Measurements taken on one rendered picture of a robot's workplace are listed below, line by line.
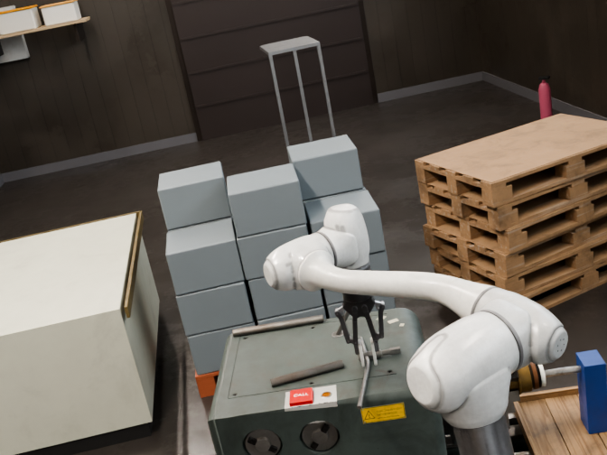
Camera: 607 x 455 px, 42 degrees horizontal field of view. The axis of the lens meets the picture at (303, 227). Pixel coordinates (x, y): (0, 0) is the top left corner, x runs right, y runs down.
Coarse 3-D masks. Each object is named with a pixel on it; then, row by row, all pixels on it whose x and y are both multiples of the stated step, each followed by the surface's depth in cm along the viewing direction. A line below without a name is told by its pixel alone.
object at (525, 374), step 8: (520, 368) 223; (528, 368) 223; (536, 368) 223; (520, 376) 222; (528, 376) 222; (536, 376) 222; (512, 384) 223; (520, 384) 222; (528, 384) 222; (536, 384) 222; (520, 392) 223
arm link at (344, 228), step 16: (336, 208) 196; (352, 208) 195; (336, 224) 193; (352, 224) 193; (336, 240) 192; (352, 240) 194; (368, 240) 198; (336, 256) 192; (352, 256) 195; (368, 256) 199
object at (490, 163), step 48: (480, 144) 514; (528, 144) 495; (576, 144) 477; (432, 192) 504; (480, 192) 474; (528, 192) 454; (576, 192) 470; (432, 240) 520; (480, 240) 482; (528, 240) 464; (576, 240) 481; (528, 288) 472; (576, 288) 493
